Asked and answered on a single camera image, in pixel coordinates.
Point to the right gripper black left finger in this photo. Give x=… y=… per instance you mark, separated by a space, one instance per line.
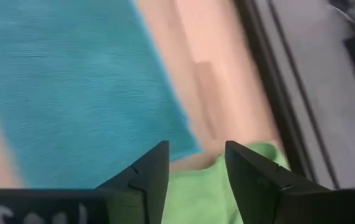
x=146 y=186

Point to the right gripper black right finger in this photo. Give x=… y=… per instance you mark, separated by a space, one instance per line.
x=252 y=186

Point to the darker green microfiber towel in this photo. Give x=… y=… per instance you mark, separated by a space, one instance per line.
x=196 y=193

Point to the teal microfiber towel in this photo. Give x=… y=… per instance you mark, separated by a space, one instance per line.
x=71 y=93

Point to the black aluminium table frame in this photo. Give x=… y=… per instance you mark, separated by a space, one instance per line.
x=267 y=77

